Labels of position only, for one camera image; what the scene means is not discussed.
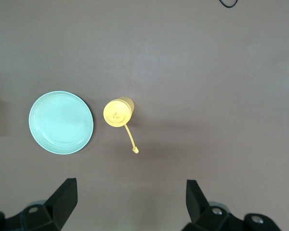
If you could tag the yellow squeeze bottle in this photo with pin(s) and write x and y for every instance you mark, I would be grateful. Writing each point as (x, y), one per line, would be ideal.
(116, 113)

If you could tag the mint green plate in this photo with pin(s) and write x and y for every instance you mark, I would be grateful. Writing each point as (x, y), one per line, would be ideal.
(61, 122)

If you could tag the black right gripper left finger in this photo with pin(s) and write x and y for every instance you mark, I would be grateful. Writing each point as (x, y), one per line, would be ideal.
(50, 214)

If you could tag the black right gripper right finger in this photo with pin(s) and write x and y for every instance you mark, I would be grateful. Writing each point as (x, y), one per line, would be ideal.
(207, 219)

